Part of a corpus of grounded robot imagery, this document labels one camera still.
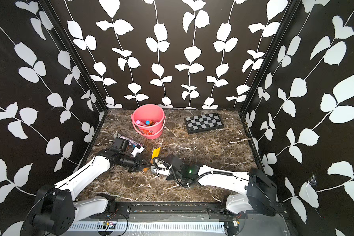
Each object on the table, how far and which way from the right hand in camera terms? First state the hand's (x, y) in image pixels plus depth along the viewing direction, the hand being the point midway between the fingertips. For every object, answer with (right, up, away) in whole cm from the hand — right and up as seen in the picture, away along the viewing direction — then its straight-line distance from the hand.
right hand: (165, 162), depth 78 cm
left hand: (-7, -1, -1) cm, 8 cm away
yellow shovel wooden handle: (-7, +3, +8) cm, 11 cm away
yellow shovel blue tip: (-13, +22, +14) cm, 29 cm away
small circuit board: (-27, -29, -8) cm, 40 cm away
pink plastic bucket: (-17, +24, +36) cm, 46 cm away
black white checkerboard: (+26, +21, +31) cm, 46 cm away
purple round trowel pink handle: (-18, +22, +12) cm, 31 cm away
